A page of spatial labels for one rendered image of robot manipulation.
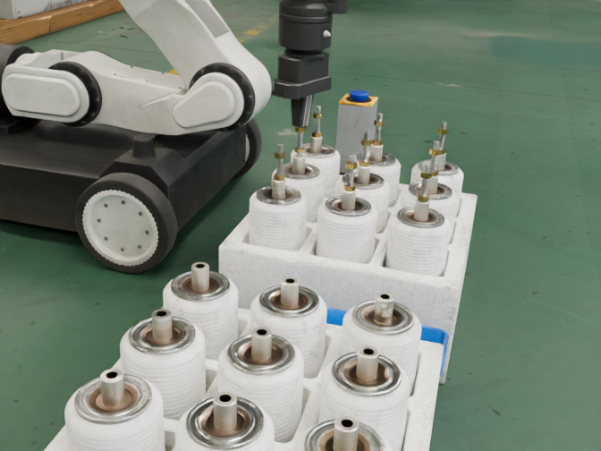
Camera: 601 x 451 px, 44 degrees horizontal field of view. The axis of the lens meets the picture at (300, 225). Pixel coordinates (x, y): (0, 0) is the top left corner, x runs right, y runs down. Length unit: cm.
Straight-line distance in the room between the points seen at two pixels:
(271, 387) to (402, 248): 44
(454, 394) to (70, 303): 71
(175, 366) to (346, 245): 44
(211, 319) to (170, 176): 60
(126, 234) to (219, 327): 58
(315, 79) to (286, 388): 61
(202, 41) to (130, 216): 38
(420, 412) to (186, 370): 27
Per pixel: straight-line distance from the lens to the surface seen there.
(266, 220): 119
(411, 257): 116
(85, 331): 135
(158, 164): 148
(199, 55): 155
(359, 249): 118
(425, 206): 116
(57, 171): 158
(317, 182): 130
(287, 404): 83
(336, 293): 118
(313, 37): 122
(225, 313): 94
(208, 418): 75
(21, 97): 172
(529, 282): 159
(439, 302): 116
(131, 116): 165
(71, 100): 166
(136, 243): 148
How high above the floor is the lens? 73
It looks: 25 degrees down
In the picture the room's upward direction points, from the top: 3 degrees clockwise
